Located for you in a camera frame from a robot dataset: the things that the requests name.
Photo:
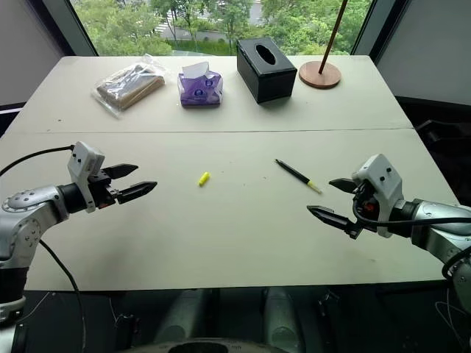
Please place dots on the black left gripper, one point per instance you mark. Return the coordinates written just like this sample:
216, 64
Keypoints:
101, 188

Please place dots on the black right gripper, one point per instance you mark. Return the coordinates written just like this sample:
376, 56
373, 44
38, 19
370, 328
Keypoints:
365, 206

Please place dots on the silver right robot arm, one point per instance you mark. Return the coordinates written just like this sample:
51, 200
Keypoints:
438, 228

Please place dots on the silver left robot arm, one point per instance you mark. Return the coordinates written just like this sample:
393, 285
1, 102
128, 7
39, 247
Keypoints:
25, 217

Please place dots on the black pen with yellow tip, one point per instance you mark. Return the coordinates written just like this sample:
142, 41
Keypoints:
296, 175

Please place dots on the yellow pen cap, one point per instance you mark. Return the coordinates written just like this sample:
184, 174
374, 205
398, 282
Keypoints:
204, 178

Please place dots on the clear bag of wooden sticks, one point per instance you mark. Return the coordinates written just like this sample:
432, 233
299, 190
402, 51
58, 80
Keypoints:
127, 88

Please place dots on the purple tissue pack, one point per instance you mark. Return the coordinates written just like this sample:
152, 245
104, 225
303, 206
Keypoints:
200, 88

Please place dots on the round wooden stand base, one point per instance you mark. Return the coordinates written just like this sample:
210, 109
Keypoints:
319, 74

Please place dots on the grey rounded robot leg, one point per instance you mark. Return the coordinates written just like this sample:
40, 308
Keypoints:
281, 320

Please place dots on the black tissue box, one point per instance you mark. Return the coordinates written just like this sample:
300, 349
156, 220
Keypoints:
265, 71

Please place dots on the wooden stand pole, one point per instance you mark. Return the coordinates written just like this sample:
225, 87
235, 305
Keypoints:
334, 35

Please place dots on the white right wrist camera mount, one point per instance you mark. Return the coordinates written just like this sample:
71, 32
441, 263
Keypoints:
382, 184

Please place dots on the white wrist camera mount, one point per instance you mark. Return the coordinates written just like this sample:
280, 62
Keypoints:
84, 159
382, 184

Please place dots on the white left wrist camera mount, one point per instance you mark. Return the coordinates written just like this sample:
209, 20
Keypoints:
84, 159

